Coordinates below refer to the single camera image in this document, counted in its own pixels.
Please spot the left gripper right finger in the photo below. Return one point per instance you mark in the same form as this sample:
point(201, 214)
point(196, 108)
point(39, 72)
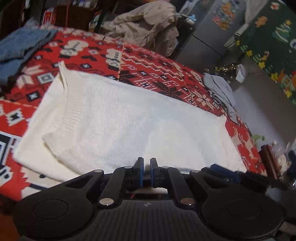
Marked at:
point(172, 180)

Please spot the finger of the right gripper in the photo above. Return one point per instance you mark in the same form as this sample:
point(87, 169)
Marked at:
point(232, 176)

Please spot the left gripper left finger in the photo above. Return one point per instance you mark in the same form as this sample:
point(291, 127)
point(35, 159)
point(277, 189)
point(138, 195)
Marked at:
point(122, 179)

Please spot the white knit sweater vest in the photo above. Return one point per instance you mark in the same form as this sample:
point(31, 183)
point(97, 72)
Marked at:
point(87, 122)

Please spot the grey garment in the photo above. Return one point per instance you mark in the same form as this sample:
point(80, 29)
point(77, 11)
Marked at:
point(221, 91)

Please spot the small christmas tree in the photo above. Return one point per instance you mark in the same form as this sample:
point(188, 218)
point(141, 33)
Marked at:
point(228, 72)

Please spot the red patterned table cloth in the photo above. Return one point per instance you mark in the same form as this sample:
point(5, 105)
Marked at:
point(114, 59)

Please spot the beige jacket on chair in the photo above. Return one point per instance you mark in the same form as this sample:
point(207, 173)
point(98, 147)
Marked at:
point(152, 26)

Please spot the grey refrigerator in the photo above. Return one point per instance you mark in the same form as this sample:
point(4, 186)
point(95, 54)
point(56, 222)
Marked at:
point(204, 28)

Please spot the cluttered dark shelf desk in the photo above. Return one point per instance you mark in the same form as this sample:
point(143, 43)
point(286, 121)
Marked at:
point(74, 11)

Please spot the blue denim jeans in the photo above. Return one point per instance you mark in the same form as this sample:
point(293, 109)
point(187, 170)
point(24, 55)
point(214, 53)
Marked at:
point(18, 47)

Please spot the red box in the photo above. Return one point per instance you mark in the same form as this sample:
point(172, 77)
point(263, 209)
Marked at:
point(49, 17)

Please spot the green christmas wall cloth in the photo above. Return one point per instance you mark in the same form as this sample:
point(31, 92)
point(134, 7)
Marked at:
point(269, 41)

